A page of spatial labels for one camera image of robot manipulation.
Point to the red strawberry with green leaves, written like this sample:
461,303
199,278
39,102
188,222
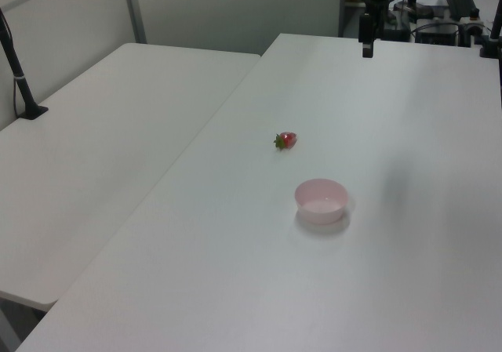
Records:
287,140

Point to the pink plastic bowl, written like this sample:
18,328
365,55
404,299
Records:
321,201

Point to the black electronics box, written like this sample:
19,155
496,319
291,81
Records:
435,33

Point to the black keyboard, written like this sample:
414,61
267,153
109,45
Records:
459,2

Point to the black camera pole with clamp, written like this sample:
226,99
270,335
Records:
493,34

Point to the black camera pole with base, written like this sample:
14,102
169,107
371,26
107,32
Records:
15,70

